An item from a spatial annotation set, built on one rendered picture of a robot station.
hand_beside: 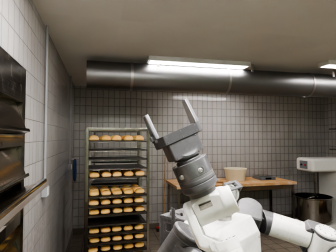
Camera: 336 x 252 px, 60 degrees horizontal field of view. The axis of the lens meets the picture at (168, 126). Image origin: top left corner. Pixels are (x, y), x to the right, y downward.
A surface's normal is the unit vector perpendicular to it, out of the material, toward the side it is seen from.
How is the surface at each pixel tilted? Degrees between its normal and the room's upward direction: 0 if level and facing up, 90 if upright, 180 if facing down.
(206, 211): 92
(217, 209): 96
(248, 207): 31
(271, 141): 90
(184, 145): 83
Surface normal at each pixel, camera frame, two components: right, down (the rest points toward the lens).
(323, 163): 0.23, -0.04
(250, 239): 0.76, -0.02
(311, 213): -0.48, 0.00
